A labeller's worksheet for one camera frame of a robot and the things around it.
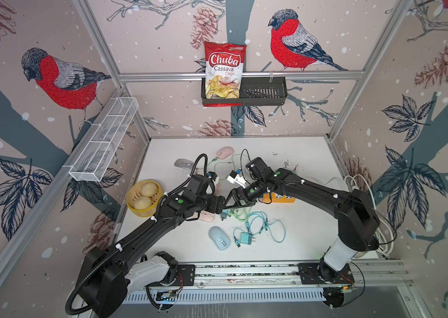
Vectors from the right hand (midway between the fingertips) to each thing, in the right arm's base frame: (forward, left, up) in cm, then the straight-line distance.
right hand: (230, 206), depth 76 cm
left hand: (+5, +4, -2) cm, 6 cm away
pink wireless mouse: (+38, +5, -12) cm, 41 cm away
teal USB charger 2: (+2, +3, -14) cm, 14 cm away
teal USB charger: (-8, -7, -14) cm, 17 cm away
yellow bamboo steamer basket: (+11, +48, -12) cm, 51 cm away
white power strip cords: (-8, -65, -17) cm, 68 cm away
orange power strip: (+1, -13, +5) cm, 15 cm away
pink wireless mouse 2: (+1, +11, -14) cm, 18 cm away
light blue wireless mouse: (-9, +3, -13) cm, 16 cm away
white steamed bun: (+12, +40, -9) cm, 42 cm away
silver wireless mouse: (+31, +27, -13) cm, 43 cm away
